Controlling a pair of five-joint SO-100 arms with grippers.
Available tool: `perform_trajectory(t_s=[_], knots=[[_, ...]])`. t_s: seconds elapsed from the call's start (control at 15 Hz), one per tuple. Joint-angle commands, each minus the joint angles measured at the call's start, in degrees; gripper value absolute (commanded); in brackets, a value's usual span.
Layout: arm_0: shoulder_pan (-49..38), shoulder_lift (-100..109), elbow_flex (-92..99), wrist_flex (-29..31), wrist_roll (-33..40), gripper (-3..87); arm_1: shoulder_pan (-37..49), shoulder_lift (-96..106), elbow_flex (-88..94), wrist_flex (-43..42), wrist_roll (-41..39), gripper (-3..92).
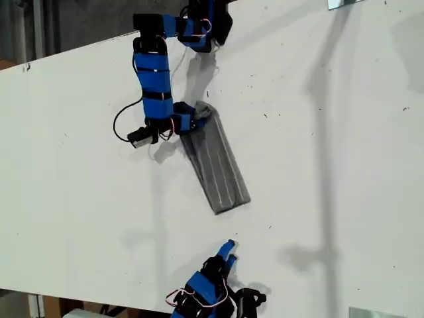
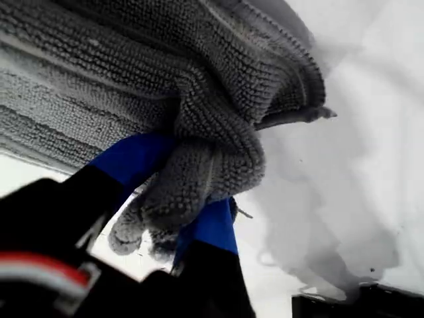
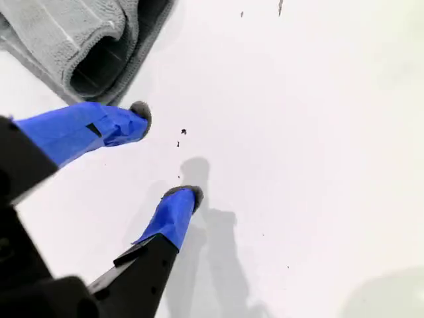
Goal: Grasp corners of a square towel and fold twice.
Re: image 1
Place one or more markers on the grey striped towel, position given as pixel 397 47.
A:
pixel 218 165

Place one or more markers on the white plastic container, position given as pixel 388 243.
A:
pixel 79 314

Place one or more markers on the grey metal pillar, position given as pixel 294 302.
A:
pixel 38 30

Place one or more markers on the white table leg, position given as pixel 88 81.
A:
pixel 36 306

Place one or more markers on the black camera box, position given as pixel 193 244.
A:
pixel 140 139
pixel 246 308

